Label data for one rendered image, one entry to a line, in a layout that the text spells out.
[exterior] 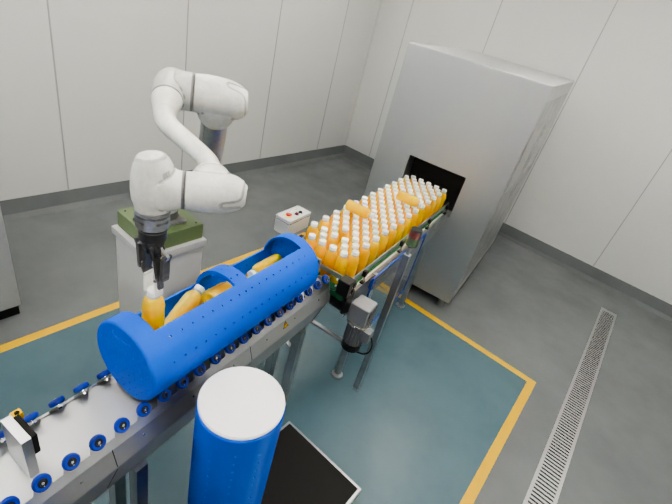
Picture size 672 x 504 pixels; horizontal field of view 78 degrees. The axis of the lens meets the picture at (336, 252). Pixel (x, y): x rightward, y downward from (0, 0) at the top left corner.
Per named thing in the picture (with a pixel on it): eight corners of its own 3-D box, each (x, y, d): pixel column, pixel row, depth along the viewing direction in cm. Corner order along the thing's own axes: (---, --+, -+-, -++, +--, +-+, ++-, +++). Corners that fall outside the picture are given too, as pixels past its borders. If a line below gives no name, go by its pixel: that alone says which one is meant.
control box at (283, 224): (273, 229, 235) (276, 213, 230) (294, 219, 251) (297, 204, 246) (287, 237, 232) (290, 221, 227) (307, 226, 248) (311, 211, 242)
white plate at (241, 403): (295, 380, 146) (294, 382, 146) (220, 356, 147) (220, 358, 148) (269, 451, 122) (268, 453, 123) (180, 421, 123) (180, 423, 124)
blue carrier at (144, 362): (100, 372, 142) (90, 305, 128) (268, 273, 210) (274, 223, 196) (156, 417, 131) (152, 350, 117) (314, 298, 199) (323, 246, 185)
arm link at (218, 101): (185, 188, 209) (230, 193, 217) (182, 215, 202) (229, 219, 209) (191, 59, 146) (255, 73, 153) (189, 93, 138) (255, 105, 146)
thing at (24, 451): (10, 455, 115) (-1, 420, 107) (26, 445, 118) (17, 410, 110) (30, 478, 112) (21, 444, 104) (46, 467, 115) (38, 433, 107)
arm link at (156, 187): (127, 216, 105) (182, 220, 110) (124, 158, 97) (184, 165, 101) (133, 196, 114) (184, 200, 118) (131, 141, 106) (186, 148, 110)
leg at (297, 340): (274, 404, 258) (292, 330, 225) (280, 398, 262) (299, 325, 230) (282, 409, 256) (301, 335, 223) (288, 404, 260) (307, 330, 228)
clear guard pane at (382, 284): (351, 342, 252) (373, 279, 227) (403, 289, 313) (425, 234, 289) (351, 343, 252) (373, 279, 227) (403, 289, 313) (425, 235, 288)
